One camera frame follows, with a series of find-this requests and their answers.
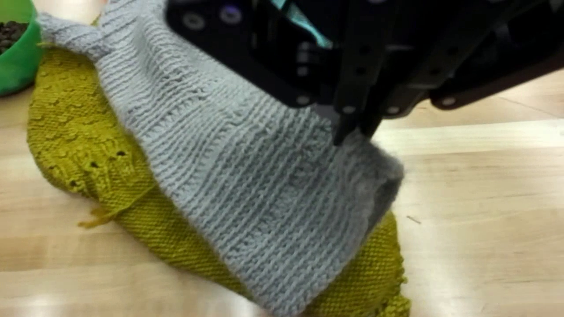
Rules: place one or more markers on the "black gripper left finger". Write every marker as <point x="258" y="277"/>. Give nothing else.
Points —
<point x="258" y="54"/>

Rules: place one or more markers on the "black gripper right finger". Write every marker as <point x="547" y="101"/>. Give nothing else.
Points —
<point x="459" y="54"/>

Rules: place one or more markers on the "grey knitted cloth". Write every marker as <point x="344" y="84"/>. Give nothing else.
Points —
<point x="247" y="177"/>

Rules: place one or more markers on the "yellow-green knitted cloth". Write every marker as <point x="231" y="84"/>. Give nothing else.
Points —
<point x="76" y="152"/>

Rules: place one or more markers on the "green plastic bowl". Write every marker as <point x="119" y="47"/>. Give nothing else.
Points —
<point x="18" y="54"/>

